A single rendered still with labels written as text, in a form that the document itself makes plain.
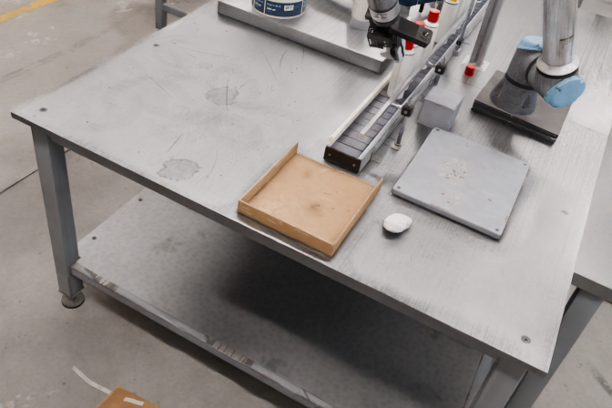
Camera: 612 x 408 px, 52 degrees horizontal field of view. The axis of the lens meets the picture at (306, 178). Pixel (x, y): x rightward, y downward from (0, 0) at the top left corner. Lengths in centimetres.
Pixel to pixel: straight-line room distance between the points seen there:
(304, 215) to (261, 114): 45
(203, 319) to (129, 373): 33
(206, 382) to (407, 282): 97
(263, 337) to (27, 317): 86
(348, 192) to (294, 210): 17
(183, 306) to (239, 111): 67
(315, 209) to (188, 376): 89
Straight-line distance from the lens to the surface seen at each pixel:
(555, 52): 191
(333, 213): 158
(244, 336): 207
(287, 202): 159
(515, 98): 211
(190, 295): 216
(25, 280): 256
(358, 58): 222
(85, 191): 288
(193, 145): 175
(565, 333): 186
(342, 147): 172
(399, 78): 194
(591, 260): 175
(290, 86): 205
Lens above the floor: 189
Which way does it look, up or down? 39 degrees down
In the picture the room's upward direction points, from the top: 10 degrees clockwise
